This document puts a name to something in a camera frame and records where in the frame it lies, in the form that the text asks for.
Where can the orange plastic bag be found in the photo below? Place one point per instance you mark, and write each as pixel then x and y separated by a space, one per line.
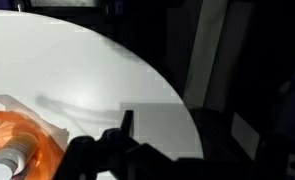
pixel 48 140

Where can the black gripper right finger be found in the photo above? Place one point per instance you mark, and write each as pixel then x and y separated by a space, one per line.
pixel 120 140

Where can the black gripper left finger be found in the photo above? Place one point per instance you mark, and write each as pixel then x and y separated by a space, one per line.
pixel 77 162

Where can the white and orange bottle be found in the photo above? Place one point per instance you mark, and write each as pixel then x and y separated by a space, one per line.
pixel 16 153

